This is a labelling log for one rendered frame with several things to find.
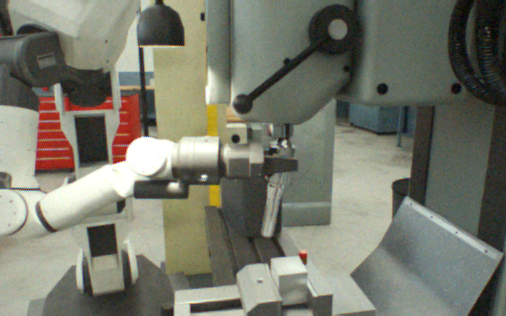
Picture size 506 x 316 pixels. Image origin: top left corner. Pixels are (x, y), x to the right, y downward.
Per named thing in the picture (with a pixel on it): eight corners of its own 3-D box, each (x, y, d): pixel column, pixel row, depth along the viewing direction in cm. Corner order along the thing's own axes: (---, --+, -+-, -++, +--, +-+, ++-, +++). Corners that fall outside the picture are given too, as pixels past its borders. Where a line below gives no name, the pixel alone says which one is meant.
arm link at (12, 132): (-49, 235, 63) (-36, 102, 66) (-1, 229, 76) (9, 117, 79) (20, 237, 64) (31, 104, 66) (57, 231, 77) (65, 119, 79)
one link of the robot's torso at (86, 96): (62, 32, 126) (54, -6, 110) (104, 33, 130) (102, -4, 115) (67, 110, 118) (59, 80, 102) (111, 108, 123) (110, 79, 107)
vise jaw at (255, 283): (246, 324, 64) (246, 303, 63) (236, 284, 75) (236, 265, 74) (282, 320, 65) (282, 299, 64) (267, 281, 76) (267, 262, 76)
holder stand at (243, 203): (243, 238, 111) (242, 170, 106) (221, 211, 131) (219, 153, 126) (282, 231, 115) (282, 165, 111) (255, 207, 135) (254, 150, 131)
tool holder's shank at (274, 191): (265, 177, 74) (256, 231, 77) (274, 183, 71) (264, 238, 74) (278, 177, 76) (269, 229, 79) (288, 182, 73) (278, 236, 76)
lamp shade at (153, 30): (132, 47, 62) (129, 5, 60) (175, 47, 65) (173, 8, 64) (145, 45, 56) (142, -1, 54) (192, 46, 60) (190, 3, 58)
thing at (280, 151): (265, 140, 72) (260, 171, 74) (280, 148, 69) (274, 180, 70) (286, 141, 75) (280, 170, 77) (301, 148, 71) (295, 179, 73)
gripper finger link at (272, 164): (297, 172, 71) (262, 172, 71) (297, 155, 70) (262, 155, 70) (298, 175, 69) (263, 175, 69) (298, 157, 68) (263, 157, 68)
